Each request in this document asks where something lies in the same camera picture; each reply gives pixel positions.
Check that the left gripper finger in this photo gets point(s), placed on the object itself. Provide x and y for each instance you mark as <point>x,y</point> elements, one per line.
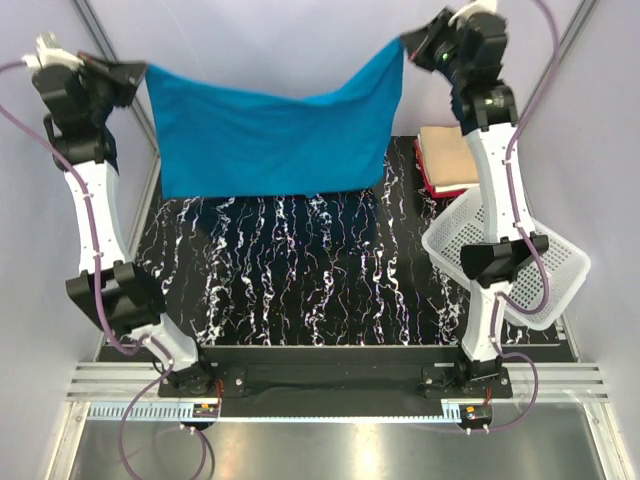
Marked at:
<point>129,83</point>
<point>125,69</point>

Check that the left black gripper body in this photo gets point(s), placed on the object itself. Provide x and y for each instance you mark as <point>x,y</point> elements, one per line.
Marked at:
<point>99,82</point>

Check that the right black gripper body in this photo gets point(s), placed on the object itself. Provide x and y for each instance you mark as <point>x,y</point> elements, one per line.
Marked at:
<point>443,45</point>

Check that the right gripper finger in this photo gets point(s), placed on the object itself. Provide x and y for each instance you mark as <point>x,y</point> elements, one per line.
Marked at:
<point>417,53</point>
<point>418,36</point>

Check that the blue t shirt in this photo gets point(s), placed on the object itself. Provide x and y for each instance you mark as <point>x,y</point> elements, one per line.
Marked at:
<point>219,142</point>

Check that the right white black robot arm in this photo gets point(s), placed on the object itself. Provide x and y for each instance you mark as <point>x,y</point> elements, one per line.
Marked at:
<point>466,47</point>

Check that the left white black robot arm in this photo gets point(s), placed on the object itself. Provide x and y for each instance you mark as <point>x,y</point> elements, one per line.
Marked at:
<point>123,300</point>

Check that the folded beige t shirt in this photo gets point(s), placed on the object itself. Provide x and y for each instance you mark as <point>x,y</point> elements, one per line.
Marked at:
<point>447,157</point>

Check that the folded red t shirt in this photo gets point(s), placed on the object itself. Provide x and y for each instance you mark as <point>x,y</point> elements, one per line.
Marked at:
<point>420,160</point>

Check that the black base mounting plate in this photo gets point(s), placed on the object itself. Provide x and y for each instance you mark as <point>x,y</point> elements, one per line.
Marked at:
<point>243,370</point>

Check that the left aluminium corner post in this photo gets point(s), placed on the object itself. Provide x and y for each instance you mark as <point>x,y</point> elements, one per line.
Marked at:
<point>95,29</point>

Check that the aluminium corner post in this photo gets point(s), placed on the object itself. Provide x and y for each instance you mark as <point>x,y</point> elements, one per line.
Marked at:
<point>561,45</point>
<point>95,29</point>

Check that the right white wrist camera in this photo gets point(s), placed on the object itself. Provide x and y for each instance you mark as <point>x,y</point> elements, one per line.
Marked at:
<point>473,7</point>

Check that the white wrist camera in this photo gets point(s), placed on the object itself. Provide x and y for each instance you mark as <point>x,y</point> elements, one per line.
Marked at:
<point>48,53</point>
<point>473,7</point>

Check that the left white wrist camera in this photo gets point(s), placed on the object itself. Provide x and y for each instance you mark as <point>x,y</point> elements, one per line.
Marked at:
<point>48,53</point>

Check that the right aluminium corner post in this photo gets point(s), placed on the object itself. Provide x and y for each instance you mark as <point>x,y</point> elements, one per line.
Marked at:
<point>561,45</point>

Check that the aluminium frame rail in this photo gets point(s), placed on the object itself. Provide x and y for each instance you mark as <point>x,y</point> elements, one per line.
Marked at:
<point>111,381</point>

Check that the white slotted cable duct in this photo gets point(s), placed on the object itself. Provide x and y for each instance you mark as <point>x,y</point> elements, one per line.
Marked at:
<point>235,410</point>

